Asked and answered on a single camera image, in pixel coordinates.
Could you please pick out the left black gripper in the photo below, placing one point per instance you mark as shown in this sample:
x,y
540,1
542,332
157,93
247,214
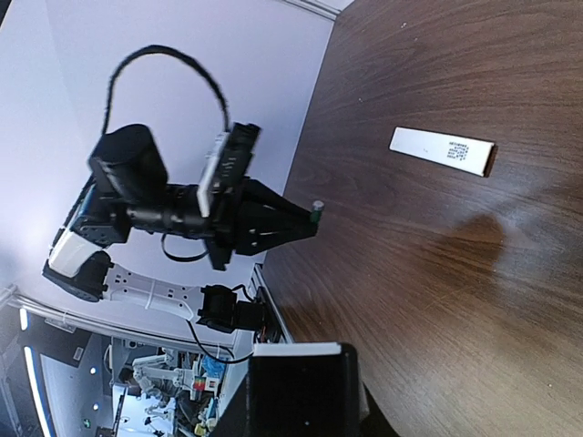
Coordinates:
x,y
255,201

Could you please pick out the black battery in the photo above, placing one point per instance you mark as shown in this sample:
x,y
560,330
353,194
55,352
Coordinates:
x,y
316,212

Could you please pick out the white remote control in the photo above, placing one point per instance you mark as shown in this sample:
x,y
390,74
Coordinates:
x,y
303,389

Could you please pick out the white battery cover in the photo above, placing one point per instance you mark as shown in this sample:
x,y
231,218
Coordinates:
x,y
462,153

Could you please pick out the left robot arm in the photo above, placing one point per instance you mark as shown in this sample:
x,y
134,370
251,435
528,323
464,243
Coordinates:
x,y
129,189

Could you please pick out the front aluminium rail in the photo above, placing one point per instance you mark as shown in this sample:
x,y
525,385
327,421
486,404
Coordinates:
x,y
262,286

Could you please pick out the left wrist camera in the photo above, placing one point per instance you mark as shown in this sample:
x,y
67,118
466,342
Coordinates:
x,y
226,163

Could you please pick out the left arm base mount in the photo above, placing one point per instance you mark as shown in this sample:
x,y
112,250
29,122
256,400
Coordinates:
x,y
227,310

